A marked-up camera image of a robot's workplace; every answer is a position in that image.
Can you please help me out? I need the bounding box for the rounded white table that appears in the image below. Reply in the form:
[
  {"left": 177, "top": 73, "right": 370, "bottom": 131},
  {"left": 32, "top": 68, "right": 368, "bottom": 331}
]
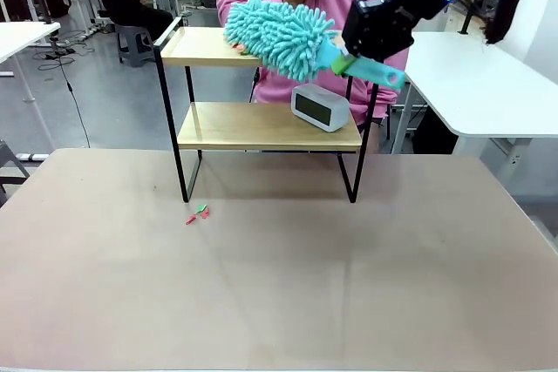
[{"left": 391, "top": 30, "right": 558, "bottom": 156}]

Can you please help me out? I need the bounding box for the black frame wooden shelf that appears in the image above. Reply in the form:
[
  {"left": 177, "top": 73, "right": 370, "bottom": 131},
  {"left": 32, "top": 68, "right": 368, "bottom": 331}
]
[{"left": 152, "top": 16, "right": 380, "bottom": 205}]

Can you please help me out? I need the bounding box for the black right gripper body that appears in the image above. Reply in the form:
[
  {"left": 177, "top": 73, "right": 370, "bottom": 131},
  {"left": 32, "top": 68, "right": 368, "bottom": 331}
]
[{"left": 342, "top": 0, "right": 416, "bottom": 62}]

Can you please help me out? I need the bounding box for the grey plastic stool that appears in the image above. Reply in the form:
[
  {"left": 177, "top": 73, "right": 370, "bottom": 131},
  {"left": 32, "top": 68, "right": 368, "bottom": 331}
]
[{"left": 114, "top": 23, "right": 157, "bottom": 69}]

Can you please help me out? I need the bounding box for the black backpack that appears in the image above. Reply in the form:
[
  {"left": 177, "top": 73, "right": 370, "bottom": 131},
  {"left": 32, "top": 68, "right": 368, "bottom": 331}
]
[{"left": 43, "top": 0, "right": 73, "bottom": 20}]

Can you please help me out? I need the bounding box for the grey metal stand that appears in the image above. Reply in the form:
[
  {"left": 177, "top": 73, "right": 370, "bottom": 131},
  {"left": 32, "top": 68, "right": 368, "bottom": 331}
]
[{"left": 0, "top": 139, "right": 31, "bottom": 208}]

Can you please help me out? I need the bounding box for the long white table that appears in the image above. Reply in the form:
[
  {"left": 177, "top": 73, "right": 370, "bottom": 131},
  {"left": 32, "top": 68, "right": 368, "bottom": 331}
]
[{"left": 0, "top": 21, "right": 61, "bottom": 105}]

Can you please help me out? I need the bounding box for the black floor cable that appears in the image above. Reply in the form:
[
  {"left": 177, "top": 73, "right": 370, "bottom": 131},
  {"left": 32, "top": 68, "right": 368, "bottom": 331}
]
[{"left": 55, "top": 40, "right": 92, "bottom": 149}]

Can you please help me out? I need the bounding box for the black clamp stand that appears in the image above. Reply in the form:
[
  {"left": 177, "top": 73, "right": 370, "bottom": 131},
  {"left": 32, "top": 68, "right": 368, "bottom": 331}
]
[{"left": 458, "top": 8, "right": 475, "bottom": 37}]

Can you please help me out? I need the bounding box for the grey digital alarm clock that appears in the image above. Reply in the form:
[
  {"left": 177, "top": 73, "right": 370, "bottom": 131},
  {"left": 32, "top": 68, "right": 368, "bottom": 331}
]
[{"left": 290, "top": 83, "right": 350, "bottom": 133}]

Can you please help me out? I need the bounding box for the teal microfibre duster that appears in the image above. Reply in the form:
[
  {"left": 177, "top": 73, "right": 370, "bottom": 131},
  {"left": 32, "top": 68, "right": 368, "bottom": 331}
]
[{"left": 223, "top": 0, "right": 406, "bottom": 93}]

